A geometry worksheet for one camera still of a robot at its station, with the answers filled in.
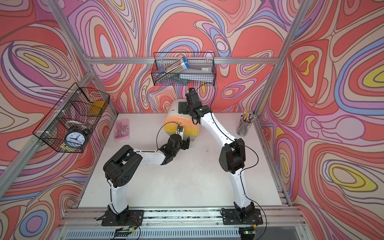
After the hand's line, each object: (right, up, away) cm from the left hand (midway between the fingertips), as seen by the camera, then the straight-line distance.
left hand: (185, 136), depth 96 cm
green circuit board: (-30, -45, -24) cm, 59 cm away
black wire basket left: (-56, +6, -24) cm, 61 cm away
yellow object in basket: (-47, +16, -18) cm, 53 cm away
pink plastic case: (-49, +4, +15) cm, 51 cm away
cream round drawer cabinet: (-8, +16, -6) cm, 19 cm away
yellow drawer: (-8, +5, -3) cm, 10 cm away
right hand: (+1, +17, -4) cm, 17 cm away
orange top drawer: (+1, +9, -10) cm, 13 cm away
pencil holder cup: (+39, +10, -2) cm, 40 cm away
